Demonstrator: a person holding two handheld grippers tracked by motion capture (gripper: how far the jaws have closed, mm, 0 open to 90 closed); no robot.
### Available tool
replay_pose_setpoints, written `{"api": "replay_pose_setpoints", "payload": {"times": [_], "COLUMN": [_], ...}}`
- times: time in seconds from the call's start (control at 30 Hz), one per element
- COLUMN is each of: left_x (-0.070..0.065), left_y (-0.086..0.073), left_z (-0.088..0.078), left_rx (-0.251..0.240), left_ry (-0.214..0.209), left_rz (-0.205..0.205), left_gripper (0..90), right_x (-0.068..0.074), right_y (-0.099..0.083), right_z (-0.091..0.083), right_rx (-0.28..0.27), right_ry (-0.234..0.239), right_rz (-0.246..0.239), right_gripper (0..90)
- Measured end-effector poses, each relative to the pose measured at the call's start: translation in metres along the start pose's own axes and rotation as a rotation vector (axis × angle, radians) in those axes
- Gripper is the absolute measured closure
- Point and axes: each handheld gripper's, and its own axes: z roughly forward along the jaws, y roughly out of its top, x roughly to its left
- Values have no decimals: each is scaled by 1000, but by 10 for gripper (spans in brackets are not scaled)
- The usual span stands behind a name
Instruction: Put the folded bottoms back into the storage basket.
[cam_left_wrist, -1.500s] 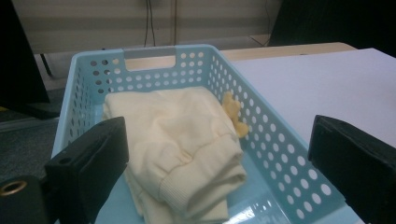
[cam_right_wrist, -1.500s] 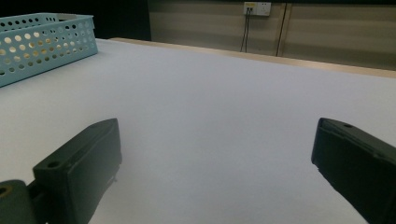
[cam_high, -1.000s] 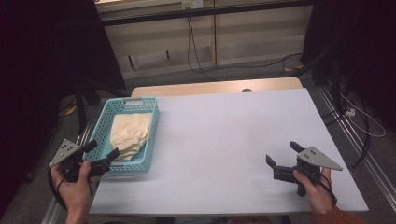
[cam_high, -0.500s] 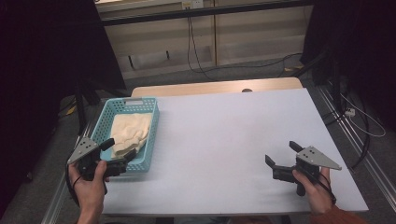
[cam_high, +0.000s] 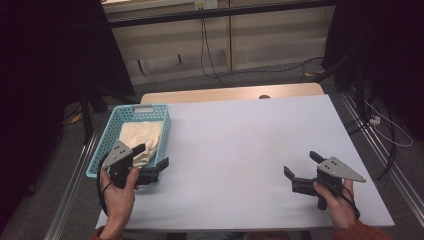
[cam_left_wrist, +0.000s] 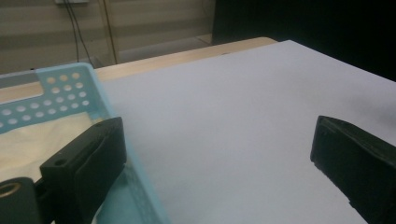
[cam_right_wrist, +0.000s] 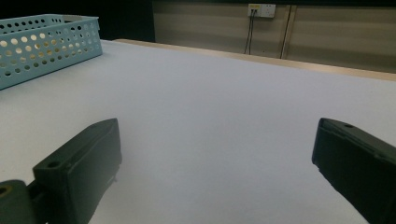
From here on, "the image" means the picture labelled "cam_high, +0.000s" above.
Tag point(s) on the person's left hand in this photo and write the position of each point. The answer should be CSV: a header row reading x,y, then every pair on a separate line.
x,y
118,203

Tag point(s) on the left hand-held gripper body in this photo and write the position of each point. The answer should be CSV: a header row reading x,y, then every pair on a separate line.
x,y
117,156

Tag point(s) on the white power strip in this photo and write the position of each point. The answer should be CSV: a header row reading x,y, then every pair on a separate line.
x,y
375,120

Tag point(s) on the person's right hand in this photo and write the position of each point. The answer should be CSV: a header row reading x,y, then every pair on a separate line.
x,y
340,210

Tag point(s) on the black curtain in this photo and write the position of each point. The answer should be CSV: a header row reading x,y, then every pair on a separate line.
x,y
40,83
383,50

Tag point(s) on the light blue plastic basket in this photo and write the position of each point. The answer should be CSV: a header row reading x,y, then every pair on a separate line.
x,y
110,136

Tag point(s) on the black metal stand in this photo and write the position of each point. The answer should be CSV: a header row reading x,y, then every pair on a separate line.
x,y
87,113

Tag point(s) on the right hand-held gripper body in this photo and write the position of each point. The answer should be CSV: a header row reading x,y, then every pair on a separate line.
x,y
335,170

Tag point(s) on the cream garment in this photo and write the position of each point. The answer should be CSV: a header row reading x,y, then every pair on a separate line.
x,y
141,135

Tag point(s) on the pale table cover sheet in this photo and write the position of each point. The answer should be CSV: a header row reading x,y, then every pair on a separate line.
x,y
233,150

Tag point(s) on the white wall socket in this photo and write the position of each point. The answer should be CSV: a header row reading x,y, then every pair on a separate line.
x,y
206,4

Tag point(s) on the aluminium floor rail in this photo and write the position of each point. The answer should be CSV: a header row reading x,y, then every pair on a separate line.
x,y
400,180
68,193

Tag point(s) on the black horizontal bar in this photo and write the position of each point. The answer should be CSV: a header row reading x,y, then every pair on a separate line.
x,y
216,12

